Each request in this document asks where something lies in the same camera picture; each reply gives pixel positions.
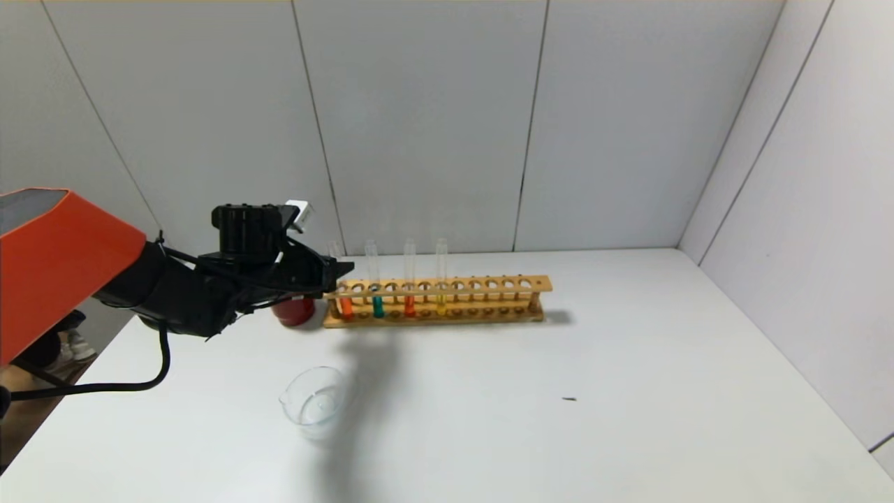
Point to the test tube orange-red pigment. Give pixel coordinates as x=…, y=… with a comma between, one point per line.
x=347, y=309

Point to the test tube red pigment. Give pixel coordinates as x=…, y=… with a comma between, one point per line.
x=410, y=306

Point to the white sneaker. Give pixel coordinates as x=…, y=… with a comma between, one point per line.
x=78, y=347

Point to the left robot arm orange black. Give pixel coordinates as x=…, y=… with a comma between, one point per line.
x=63, y=265

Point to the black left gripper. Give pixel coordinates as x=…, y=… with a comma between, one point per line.
x=327, y=274

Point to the dark red cup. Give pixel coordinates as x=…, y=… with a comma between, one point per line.
x=293, y=313

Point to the test tube blue pigment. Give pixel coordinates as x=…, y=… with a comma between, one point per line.
x=378, y=307

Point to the test tube yellow pigment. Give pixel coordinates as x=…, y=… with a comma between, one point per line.
x=441, y=304

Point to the wooden test tube rack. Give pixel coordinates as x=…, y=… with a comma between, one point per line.
x=447, y=286

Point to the clear glass dish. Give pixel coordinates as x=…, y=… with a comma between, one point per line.
x=318, y=405

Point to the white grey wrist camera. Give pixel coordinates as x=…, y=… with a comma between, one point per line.
x=300, y=213

